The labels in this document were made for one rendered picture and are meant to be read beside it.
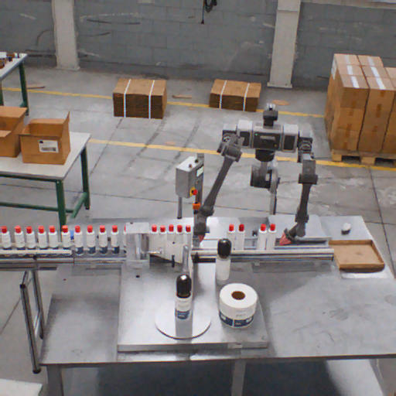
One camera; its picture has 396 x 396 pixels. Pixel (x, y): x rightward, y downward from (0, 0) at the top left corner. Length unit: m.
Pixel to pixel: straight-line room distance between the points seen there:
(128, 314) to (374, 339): 1.36
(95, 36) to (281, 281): 6.17
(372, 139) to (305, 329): 3.80
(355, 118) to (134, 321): 4.14
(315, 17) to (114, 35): 2.89
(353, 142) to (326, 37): 2.33
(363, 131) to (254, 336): 3.99
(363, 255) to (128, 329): 1.66
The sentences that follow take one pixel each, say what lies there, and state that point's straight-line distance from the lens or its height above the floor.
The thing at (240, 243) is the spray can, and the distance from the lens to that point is 3.73.
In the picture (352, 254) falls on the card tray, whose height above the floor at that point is 0.83.
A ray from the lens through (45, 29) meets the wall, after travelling 9.35.
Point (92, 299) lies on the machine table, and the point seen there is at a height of 0.83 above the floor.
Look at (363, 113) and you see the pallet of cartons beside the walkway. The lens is 6.74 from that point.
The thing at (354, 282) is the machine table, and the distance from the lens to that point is 3.81.
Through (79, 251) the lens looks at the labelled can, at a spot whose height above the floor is 0.91.
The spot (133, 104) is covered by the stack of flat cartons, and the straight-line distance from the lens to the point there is 7.56.
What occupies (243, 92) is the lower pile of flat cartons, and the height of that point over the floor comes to 0.20.
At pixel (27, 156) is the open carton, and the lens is 5.01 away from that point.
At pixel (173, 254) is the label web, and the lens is 3.58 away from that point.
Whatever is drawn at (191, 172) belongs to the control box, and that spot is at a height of 1.47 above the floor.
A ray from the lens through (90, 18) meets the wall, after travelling 9.07.
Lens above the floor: 3.18
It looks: 32 degrees down
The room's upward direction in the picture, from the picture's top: 3 degrees clockwise
